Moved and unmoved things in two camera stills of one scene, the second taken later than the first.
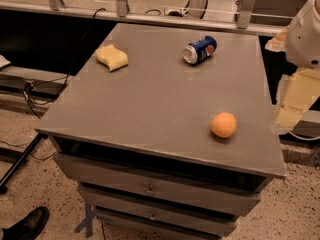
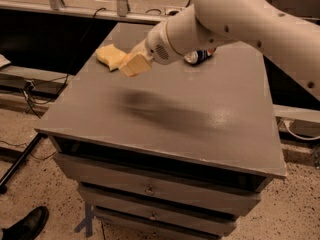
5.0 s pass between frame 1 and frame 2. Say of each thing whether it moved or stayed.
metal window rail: stayed
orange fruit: moved
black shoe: stayed
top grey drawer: stayed
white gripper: moved
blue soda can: stayed
